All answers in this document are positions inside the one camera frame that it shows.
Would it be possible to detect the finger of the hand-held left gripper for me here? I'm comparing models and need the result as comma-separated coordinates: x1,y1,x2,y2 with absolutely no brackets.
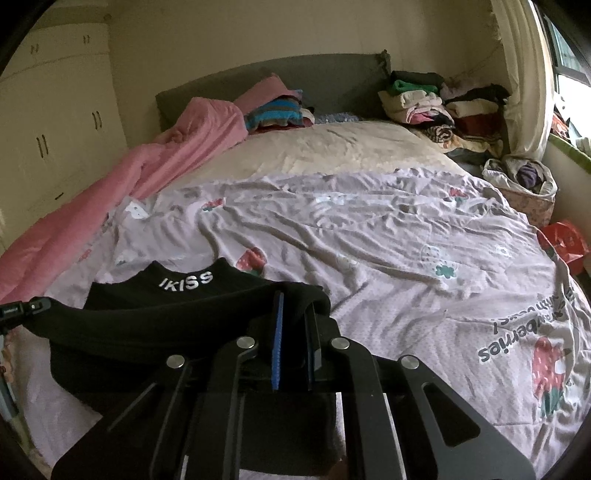
23,298,52,318

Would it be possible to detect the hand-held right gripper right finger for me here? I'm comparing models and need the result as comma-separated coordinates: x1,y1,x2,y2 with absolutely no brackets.
305,299,536,480

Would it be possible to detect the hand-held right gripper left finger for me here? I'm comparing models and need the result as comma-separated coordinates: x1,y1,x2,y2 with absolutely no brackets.
51,290,289,480

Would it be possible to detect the black sweater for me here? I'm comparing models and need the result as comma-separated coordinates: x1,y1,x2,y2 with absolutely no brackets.
18,257,345,446

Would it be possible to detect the printed bag of clothes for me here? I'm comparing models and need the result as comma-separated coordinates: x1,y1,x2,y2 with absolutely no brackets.
482,154,558,227

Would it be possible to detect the pile of folded clothes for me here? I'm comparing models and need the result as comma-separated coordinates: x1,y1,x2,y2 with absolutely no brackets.
378,70,511,162

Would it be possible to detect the floral beige cloth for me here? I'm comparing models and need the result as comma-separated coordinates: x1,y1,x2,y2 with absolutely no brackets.
0,330,21,416

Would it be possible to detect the pink quilt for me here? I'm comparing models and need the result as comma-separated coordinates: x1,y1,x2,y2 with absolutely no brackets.
0,95,247,305

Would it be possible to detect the lavender printed duvet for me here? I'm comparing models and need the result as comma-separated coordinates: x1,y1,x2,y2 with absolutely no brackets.
18,168,591,476

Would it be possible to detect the cream wardrobe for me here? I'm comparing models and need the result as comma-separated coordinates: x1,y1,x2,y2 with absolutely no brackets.
0,9,130,250

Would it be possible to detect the beige bed sheet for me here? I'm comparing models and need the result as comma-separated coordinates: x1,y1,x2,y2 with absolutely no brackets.
173,121,467,190

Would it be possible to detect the striped folded cloth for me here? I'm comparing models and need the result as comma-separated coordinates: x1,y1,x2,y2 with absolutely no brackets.
244,95,315,134

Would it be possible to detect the floral blue pillow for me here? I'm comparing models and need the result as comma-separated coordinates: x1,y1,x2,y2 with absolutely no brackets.
314,112,362,126

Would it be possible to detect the pink folded cloth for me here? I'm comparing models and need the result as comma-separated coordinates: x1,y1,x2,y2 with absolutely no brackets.
233,76,303,114

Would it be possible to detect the red plastic bag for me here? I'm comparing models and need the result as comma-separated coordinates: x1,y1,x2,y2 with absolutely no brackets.
538,220,591,276

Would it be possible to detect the grey-green headboard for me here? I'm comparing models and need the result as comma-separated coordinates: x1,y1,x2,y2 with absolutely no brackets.
154,52,392,126

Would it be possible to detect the green windowsill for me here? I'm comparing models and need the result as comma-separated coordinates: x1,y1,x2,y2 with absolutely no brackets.
549,131,591,175

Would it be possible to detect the white curtain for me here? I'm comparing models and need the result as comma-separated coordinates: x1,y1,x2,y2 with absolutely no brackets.
489,0,555,160

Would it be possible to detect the window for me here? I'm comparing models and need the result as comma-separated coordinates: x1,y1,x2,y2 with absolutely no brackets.
542,14,591,93

